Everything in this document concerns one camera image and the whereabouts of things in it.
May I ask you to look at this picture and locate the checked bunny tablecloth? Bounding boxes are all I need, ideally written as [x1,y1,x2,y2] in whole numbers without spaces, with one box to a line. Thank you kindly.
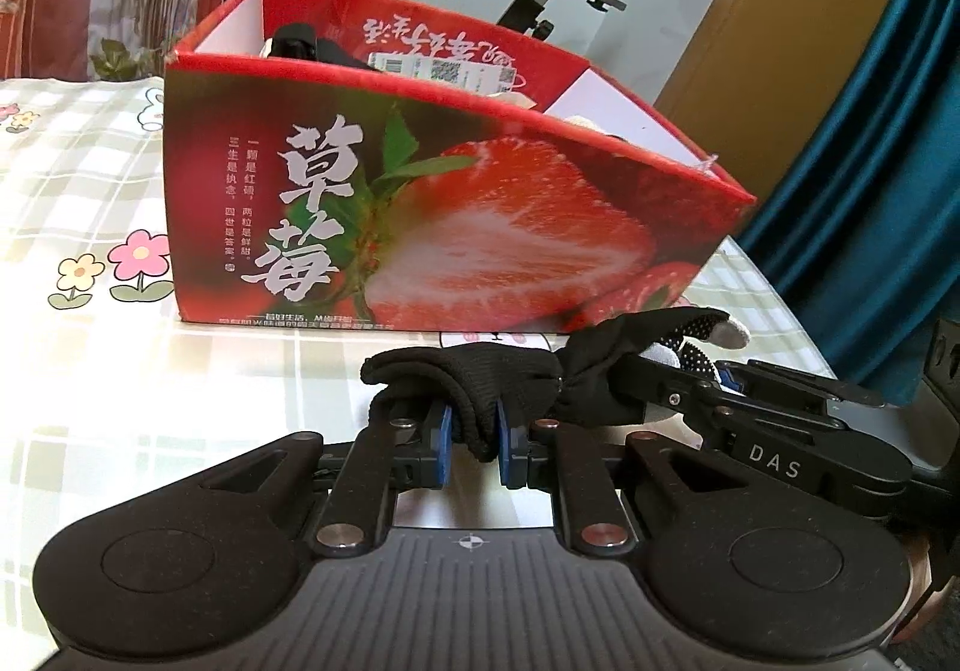
[0,73,838,671]

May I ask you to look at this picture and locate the black eye mask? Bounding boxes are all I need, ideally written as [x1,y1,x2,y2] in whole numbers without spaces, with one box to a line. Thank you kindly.
[259,23,374,72]

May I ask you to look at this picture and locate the black knit glove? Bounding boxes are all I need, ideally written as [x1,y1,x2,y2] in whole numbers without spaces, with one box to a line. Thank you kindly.
[359,306,750,463]

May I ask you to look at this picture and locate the red strawberry cardboard box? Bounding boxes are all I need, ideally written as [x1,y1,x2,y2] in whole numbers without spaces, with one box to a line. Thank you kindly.
[163,0,754,332]

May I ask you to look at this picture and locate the teal curtain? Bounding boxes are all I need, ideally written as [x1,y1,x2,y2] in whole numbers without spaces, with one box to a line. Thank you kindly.
[739,0,958,403]

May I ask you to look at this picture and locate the wooden door panel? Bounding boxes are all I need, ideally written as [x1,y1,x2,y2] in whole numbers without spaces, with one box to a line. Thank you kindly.
[656,0,887,200]

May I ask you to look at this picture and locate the person's right hand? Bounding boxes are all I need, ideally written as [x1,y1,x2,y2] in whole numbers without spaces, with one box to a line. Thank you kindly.
[892,536,958,645]

